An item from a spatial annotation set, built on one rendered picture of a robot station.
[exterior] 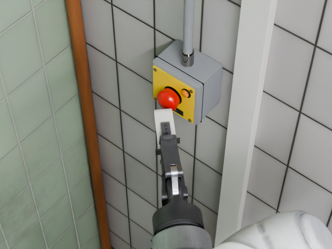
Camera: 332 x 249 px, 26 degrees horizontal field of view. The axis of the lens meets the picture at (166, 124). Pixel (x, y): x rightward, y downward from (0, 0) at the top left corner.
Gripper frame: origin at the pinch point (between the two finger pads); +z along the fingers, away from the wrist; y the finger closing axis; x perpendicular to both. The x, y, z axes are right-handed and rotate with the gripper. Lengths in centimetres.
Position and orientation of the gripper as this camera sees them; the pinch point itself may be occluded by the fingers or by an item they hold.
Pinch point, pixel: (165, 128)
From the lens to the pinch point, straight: 117.5
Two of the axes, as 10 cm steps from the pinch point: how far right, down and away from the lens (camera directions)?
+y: 0.0, 6.2, 7.9
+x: 9.9, -0.8, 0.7
